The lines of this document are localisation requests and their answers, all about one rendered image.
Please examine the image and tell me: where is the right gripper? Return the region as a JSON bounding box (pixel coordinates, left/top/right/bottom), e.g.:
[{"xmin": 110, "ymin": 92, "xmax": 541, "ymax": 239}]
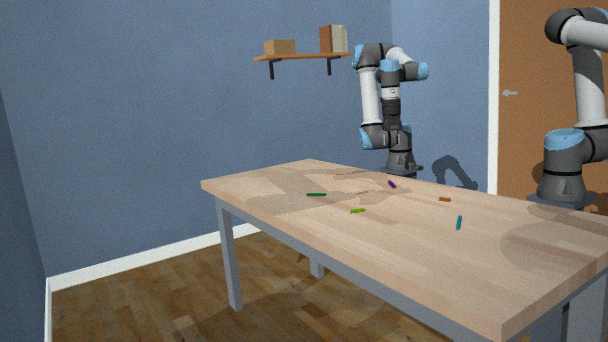
[{"xmin": 380, "ymin": 87, "xmax": 402, "ymax": 146}]

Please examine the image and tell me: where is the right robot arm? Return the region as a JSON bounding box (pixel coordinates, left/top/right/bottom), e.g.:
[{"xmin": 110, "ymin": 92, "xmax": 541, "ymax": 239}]
[{"xmin": 352, "ymin": 43, "xmax": 429, "ymax": 170}]

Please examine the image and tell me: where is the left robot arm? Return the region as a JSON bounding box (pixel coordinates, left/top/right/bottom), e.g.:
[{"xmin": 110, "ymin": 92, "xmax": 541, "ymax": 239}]
[{"xmin": 537, "ymin": 7, "xmax": 608, "ymax": 202}]

